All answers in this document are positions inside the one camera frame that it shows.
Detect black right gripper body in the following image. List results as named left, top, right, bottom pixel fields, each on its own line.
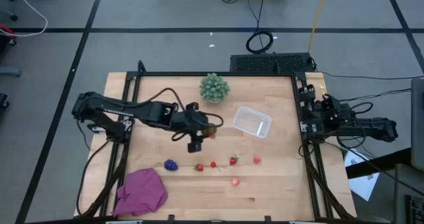
left=303, top=96, right=342, bottom=123

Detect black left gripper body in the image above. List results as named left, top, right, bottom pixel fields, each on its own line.
left=175, top=101, right=216, bottom=136

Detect purple toy grapes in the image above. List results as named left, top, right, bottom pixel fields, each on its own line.
left=164, top=159, right=179, bottom=172

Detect clear plastic tupperware container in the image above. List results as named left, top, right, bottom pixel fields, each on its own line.
left=233, top=105, right=273, bottom=139

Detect green potted succulent plant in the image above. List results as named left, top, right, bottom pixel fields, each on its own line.
left=199, top=72, right=231, bottom=104

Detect black keyboard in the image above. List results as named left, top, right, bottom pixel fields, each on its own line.
left=229, top=52, right=315, bottom=73
left=405, top=194, right=424, bottom=224

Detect white paper sheet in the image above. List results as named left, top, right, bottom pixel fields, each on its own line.
left=344, top=149, right=381, bottom=201

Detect purple cloth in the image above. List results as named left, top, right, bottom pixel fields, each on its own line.
left=112, top=167, right=169, bottom=217

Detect grey monitor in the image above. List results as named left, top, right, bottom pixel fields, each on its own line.
left=410, top=78, right=424, bottom=170

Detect red object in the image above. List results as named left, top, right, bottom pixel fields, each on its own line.
left=0, top=23, right=17, bottom=46

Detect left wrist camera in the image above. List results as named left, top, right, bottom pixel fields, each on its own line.
left=187, top=135, right=202, bottom=154

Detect black metal table frame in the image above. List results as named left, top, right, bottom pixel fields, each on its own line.
left=74, top=60, right=357, bottom=224

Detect yellow cable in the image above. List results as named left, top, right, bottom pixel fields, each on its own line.
left=307, top=0, right=330, bottom=54

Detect coiled black cable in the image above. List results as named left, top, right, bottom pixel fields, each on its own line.
left=245, top=30, right=274, bottom=55

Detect white cable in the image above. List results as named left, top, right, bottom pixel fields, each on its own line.
left=0, top=0, right=49, bottom=38

